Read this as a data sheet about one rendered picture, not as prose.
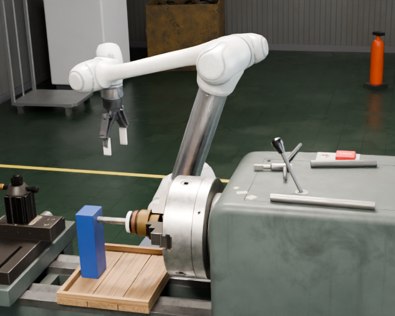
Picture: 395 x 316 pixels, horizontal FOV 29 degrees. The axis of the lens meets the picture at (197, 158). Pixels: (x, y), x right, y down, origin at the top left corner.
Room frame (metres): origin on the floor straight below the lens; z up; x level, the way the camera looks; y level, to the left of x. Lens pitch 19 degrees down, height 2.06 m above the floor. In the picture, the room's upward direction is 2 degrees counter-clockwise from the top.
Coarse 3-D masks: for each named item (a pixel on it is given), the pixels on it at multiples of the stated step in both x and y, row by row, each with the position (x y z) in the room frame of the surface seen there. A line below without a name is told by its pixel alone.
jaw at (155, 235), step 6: (150, 222) 2.14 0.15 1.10; (156, 222) 2.14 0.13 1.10; (150, 228) 2.08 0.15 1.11; (156, 228) 2.08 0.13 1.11; (150, 234) 2.08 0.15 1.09; (156, 234) 2.03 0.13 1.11; (168, 234) 2.01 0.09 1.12; (156, 240) 2.03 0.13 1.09; (162, 240) 2.01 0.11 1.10; (168, 240) 2.01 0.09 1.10; (162, 246) 2.01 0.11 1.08; (168, 246) 2.01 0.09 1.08
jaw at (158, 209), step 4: (168, 184) 2.22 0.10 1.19; (168, 188) 2.21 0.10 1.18; (160, 196) 2.20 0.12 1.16; (164, 196) 2.20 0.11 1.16; (160, 200) 2.20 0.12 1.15; (164, 200) 2.19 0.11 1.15; (156, 204) 2.19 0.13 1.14; (160, 204) 2.19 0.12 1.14; (164, 204) 2.19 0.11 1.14; (152, 208) 2.19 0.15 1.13; (156, 208) 2.18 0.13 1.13; (160, 208) 2.18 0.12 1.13; (152, 212) 2.18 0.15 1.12; (156, 212) 2.18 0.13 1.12; (160, 212) 2.17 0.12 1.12
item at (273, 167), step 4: (256, 164) 2.16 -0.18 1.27; (260, 164) 2.16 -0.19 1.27; (272, 164) 2.15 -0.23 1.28; (276, 164) 2.14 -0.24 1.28; (280, 164) 2.14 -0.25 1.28; (284, 164) 2.14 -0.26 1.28; (256, 168) 2.15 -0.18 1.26; (260, 168) 2.15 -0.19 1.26; (264, 168) 2.15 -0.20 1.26; (268, 168) 2.15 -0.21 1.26; (272, 168) 2.14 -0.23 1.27; (276, 168) 2.14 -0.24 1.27; (280, 168) 2.14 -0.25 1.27
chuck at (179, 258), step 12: (180, 180) 2.14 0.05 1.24; (192, 180) 2.14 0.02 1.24; (168, 192) 2.09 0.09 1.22; (180, 192) 2.08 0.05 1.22; (192, 192) 2.07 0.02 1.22; (168, 204) 2.05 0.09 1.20; (180, 204) 2.04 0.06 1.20; (192, 204) 2.04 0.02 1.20; (168, 216) 2.03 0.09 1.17; (180, 216) 2.02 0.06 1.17; (192, 216) 2.01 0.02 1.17; (168, 228) 2.01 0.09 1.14; (180, 228) 2.00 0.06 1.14; (180, 240) 1.99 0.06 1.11; (168, 252) 2.00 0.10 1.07; (180, 252) 1.99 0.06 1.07; (168, 264) 2.01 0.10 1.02; (180, 264) 2.00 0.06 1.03; (192, 264) 1.99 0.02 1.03; (180, 276) 2.06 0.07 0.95; (192, 276) 2.03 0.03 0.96
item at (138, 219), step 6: (144, 210) 2.19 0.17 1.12; (150, 210) 2.18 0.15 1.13; (132, 216) 2.17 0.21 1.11; (138, 216) 2.16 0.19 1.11; (144, 216) 2.16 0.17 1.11; (150, 216) 2.17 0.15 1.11; (156, 216) 2.16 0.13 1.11; (132, 222) 2.16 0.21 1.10; (138, 222) 2.15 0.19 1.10; (144, 222) 2.14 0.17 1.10; (132, 228) 2.15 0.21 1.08; (138, 228) 2.14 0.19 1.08; (144, 228) 2.14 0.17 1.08; (144, 234) 2.15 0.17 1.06
